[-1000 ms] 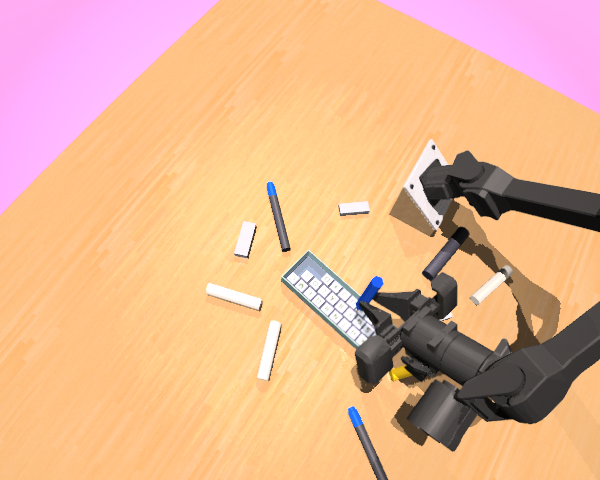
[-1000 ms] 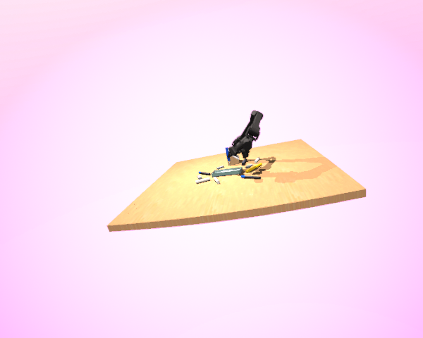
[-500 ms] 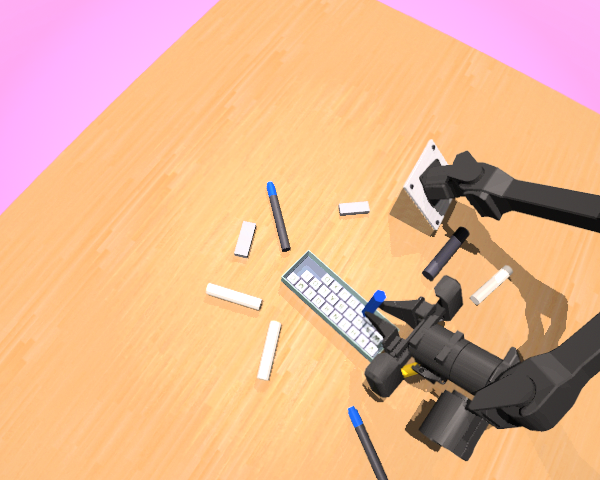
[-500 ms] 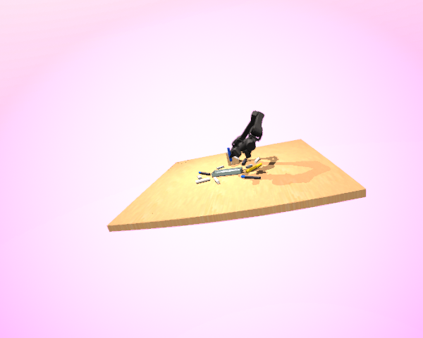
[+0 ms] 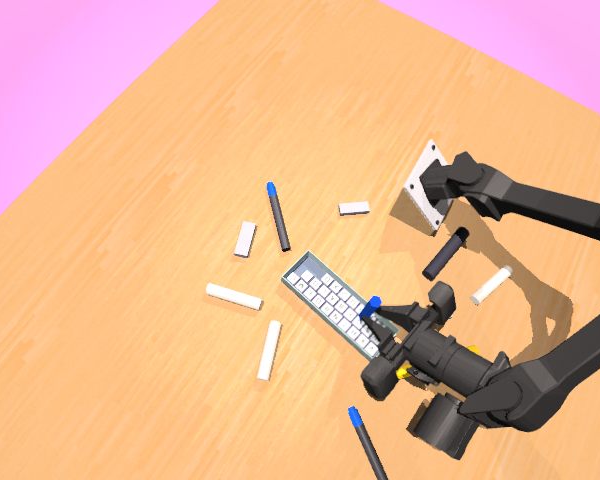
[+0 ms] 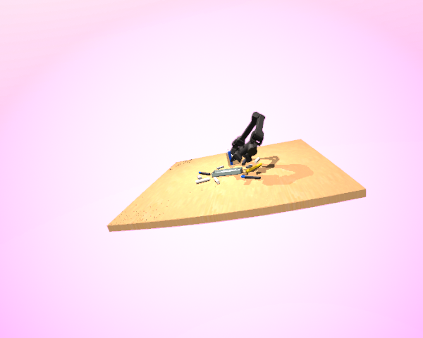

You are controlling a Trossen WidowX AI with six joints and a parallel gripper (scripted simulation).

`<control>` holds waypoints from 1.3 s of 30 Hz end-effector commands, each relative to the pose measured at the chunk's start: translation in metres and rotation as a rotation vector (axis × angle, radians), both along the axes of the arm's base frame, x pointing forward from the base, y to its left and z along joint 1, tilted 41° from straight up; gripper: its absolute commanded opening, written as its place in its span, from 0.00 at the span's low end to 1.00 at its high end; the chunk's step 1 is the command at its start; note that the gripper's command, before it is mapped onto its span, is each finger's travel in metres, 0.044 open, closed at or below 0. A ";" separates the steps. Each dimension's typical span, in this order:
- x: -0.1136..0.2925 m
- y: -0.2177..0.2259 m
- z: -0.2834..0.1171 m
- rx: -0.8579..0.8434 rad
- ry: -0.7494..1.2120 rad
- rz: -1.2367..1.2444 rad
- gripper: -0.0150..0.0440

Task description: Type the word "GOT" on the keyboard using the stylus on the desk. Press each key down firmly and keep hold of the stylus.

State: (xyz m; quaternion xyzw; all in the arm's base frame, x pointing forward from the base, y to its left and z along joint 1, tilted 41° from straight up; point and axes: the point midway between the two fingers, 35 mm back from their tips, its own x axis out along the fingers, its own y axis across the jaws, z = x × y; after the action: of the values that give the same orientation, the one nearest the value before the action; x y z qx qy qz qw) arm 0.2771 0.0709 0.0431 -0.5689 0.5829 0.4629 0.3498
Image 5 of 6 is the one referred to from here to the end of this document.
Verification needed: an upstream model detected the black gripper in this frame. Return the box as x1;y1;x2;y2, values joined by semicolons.
360;281;464;399

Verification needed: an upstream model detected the yellow cylinder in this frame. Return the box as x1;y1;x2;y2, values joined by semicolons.
396;345;479;379

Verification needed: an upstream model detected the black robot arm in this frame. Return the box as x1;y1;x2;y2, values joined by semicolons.
413;151;600;460

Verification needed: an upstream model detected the white keyboard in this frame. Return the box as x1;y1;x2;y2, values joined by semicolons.
281;249;400;362

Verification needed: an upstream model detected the black stylus with blue cap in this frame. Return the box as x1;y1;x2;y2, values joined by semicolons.
348;406;388;480
266;181;291;252

